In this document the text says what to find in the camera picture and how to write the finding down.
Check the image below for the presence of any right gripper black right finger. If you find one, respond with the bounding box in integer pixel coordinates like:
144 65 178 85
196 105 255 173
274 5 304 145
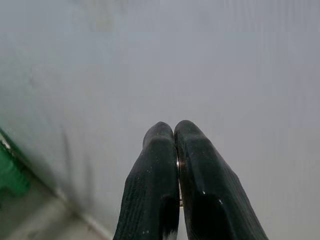
173 119 270 240

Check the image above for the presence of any large silver key ring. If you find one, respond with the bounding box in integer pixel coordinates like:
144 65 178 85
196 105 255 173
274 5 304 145
175 146 187 208

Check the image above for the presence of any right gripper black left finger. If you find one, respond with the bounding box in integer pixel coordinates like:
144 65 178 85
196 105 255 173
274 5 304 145
112 121 181 240

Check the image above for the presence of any green plastic crate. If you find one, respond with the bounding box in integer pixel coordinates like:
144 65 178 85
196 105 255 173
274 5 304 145
0 127 32 201

